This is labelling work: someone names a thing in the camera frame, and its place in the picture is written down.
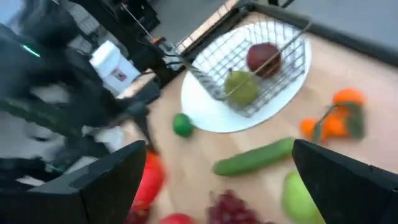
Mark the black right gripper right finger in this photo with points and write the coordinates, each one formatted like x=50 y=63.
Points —
x=351 y=196

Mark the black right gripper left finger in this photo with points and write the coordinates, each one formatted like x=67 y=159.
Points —
x=77 y=202

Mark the green lime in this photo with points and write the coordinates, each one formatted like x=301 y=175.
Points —
x=183 y=125
x=297 y=199

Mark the shiny red apple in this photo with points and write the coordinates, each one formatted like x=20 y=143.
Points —
x=152 y=180

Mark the red round fruit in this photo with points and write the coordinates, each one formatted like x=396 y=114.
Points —
x=177 y=219

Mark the green pear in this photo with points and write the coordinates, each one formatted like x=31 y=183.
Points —
x=241 y=90

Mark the green cucumber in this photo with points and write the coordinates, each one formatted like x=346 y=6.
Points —
x=248 y=158

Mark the dark maroon apple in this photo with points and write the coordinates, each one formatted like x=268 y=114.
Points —
x=259 y=54

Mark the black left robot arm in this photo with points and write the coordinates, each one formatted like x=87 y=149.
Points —
x=46 y=81

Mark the white round mat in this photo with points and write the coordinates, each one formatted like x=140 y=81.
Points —
x=211 y=119

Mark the orange tangerine cluster with leaves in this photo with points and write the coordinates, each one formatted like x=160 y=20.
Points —
x=348 y=96

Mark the red grape bunch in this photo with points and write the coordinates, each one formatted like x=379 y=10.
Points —
x=230 y=208

